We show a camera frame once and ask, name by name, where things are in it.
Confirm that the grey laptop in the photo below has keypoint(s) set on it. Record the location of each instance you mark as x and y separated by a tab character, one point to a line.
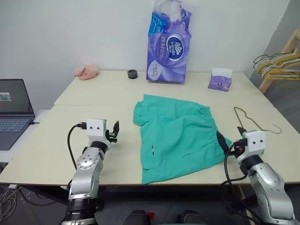
14	110

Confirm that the wooden table leg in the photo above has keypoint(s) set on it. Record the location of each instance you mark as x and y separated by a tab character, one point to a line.
242	199

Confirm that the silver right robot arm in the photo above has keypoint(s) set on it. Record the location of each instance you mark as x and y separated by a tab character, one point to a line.
267	185

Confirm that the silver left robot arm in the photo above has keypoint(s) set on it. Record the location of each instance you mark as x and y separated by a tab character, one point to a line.
87	168

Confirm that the black tape roll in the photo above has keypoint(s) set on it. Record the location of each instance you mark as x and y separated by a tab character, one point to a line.
132	74

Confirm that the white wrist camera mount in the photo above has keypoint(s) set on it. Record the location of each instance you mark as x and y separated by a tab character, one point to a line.
255	140
96	131

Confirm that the large purple tissue roll pack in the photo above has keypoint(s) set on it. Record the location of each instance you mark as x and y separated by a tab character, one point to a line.
168	51

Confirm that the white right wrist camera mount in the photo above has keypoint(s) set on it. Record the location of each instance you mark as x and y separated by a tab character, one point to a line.
255	140

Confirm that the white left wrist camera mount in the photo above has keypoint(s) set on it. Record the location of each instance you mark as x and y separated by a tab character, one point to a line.
96	131

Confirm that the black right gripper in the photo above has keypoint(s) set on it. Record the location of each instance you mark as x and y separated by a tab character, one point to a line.
239	147

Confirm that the dark rounded shape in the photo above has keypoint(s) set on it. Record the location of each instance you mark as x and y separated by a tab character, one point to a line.
134	218
191	218

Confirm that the small purple tissue pack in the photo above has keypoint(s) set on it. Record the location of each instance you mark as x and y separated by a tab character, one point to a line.
219	82

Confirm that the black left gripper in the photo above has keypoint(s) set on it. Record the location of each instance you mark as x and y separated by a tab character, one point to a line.
112	137

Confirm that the pink fluffy cloth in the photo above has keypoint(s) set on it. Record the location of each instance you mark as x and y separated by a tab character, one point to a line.
85	72

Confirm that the green shorts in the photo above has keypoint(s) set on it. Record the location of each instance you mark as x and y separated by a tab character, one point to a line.
178	136

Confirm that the wooden clothes rack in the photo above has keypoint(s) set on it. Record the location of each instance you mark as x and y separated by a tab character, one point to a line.
290	44

